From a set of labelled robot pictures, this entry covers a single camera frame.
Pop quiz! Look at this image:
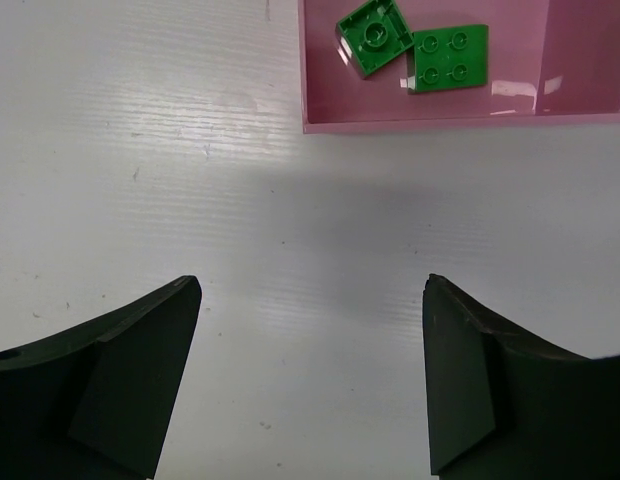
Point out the large pink container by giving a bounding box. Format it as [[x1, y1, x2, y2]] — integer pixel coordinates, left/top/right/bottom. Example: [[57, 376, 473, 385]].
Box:
[[298, 1, 620, 133]]

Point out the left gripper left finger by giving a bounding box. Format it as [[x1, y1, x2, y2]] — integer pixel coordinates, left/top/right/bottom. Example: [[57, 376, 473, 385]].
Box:
[[0, 276, 202, 479]]

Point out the dark green square lego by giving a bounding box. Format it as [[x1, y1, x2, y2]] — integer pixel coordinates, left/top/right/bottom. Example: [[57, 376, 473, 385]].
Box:
[[336, 0, 414, 78]]

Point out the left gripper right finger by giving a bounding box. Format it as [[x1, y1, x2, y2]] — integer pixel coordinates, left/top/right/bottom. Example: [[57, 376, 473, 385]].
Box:
[[422, 274, 620, 479]]

